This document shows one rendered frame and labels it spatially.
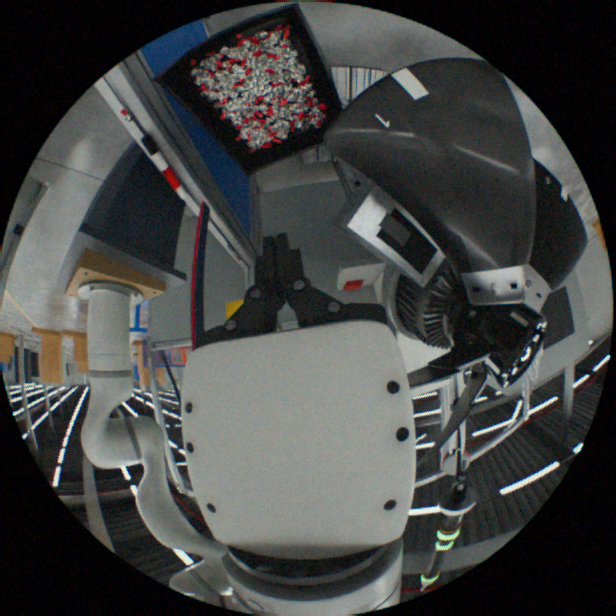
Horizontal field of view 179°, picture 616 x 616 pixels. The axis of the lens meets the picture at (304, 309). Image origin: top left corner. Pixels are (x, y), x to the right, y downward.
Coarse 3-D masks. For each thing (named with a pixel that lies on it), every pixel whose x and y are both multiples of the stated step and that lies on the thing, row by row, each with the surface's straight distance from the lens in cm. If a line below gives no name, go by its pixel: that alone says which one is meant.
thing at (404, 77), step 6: (396, 72) 23; (402, 72) 23; (408, 72) 23; (396, 78) 22; (402, 78) 22; (408, 78) 22; (414, 78) 22; (402, 84) 22; (408, 84) 22; (414, 84) 22; (420, 84) 22; (408, 90) 22; (414, 90) 22; (420, 90) 22; (414, 96) 22; (420, 96) 22
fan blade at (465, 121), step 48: (384, 96) 22; (432, 96) 22; (480, 96) 24; (336, 144) 22; (384, 144) 21; (432, 144) 21; (480, 144) 22; (528, 144) 25; (432, 192) 22; (480, 192) 22; (528, 192) 25; (480, 240) 24; (528, 240) 26
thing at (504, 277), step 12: (468, 276) 28; (480, 276) 28; (492, 276) 28; (504, 276) 28; (516, 276) 28; (468, 288) 30; (480, 288) 30; (504, 288) 30; (468, 300) 31; (480, 300) 31; (492, 300) 31; (504, 300) 31; (516, 300) 31
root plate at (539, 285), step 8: (528, 264) 40; (528, 272) 40; (536, 272) 40; (536, 280) 40; (544, 280) 41; (528, 288) 39; (536, 288) 40; (544, 288) 41; (528, 296) 39; (536, 296) 39; (544, 296) 40; (528, 304) 38; (536, 304) 39
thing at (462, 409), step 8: (464, 392) 49; (464, 400) 46; (456, 408) 52; (464, 408) 43; (456, 416) 47; (464, 416) 40; (448, 424) 52; (456, 424) 43; (448, 432) 45; (440, 440) 48; (432, 448) 51; (424, 456) 53; (416, 464) 52
